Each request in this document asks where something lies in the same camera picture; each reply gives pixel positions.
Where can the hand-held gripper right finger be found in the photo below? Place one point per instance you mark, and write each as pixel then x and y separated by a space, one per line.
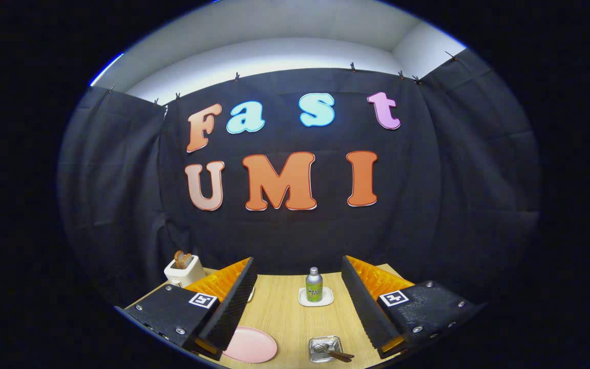
pixel 364 302

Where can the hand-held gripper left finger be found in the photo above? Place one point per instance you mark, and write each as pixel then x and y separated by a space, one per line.
pixel 231 302

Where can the white square coaster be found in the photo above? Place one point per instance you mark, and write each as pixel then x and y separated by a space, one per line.
pixel 328 300

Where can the pink round plate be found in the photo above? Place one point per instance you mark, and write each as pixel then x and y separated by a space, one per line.
pixel 251 346

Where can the green soda bottle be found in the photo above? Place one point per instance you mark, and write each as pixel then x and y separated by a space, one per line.
pixel 314 287

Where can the cream white toaster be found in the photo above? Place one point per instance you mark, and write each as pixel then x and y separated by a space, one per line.
pixel 185 275

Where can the toasted bread slice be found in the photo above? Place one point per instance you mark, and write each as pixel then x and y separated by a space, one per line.
pixel 178 259
pixel 187 260

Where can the black backdrop cloth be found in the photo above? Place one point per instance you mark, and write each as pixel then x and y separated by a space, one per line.
pixel 285 236

